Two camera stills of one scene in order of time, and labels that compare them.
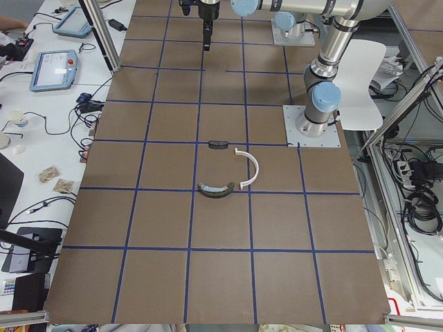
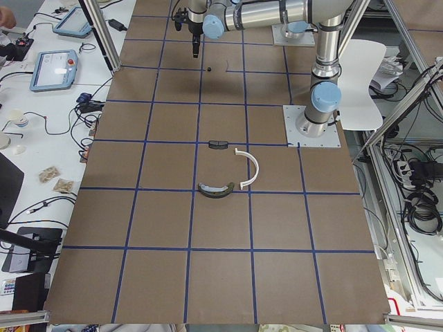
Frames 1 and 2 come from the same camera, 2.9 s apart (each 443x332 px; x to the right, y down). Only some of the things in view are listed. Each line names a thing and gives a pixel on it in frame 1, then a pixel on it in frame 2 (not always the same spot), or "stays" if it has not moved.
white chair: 362,61 stays
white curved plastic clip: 254,176 stays
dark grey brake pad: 217,144 stays
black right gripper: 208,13 -> 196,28
